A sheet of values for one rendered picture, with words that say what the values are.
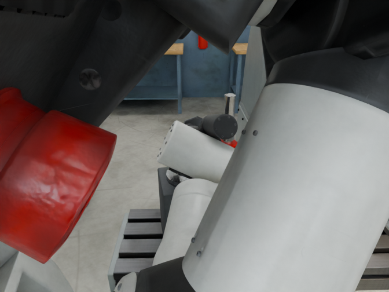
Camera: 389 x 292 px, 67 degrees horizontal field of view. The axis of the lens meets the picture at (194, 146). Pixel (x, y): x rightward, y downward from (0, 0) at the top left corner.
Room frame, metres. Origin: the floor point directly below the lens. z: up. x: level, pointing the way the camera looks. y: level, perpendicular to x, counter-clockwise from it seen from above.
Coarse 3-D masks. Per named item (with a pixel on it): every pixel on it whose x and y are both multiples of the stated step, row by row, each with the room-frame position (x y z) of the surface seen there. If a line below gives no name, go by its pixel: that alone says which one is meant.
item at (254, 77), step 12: (252, 36) 1.21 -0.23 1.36; (252, 48) 1.20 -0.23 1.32; (252, 60) 1.18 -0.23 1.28; (252, 72) 1.15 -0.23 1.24; (264, 72) 1.00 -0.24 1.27; (252, 84) 1.13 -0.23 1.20; (264, 84) 0.99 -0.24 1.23; (252, 96) 1.11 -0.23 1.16; (240, 108) 1.26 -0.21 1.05; (252, 108) 1.08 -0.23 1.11; (240, 120) 1.24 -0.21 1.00; (240, 132) 1.21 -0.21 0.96
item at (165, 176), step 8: (160, 168) 0.62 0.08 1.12; (160, 176) 0.58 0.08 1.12; (168, 176) 0.56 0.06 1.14; (176, 176) 0.56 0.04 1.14; (160, 184) 0.56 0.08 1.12; (168, 184) 0.55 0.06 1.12; (176, 184) 0.54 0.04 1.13; (160, 192) 0.57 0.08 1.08; (168, 192) 0.52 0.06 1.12; (160, 200) 0.59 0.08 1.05; (168, 200) 0.51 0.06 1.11; (160, 208) 0.60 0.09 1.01; (168, 208) 0.51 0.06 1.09
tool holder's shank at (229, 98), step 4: (228, 96) 0.59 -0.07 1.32; (232, 96) 0.59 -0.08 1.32; (224, 100) 0.60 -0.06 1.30; (228, 100) 0.59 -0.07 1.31; (232, 100) 0.59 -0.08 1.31; (224, 104) 0.60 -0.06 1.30; (228, 104) 0.59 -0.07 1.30; (232, 104) 0.59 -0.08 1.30; (224, 108) 0.60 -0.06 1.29; (228, 108) 0.59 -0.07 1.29; (232, 108) 0.59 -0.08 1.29; (224, 112) 0.60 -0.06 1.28; (228, 112) 0.59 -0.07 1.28; (232, 112) 0.59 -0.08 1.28; (224, 140) 0.59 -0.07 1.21; (228, 140) 0.59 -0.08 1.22; (232, 140) 0.59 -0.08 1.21
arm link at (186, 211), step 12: (180, 204) 0.26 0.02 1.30; (192, 204) 0.25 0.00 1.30; (204, 204) 0.25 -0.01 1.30; (168, 216) 0.25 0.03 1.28; (180, 216) 0.24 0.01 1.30; (192, 216) 0.23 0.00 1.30; (168, 228) 0.23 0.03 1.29; (180, 228) 0.22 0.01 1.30; (192, 228) 0.22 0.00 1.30; (168, 240) 0.21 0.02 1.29; (180, 240) 0.20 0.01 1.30; (156, 252) 0.21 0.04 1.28; (168, 252) 0.19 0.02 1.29; (180, 252) 0.19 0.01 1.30; (156, 264) 0.19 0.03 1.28
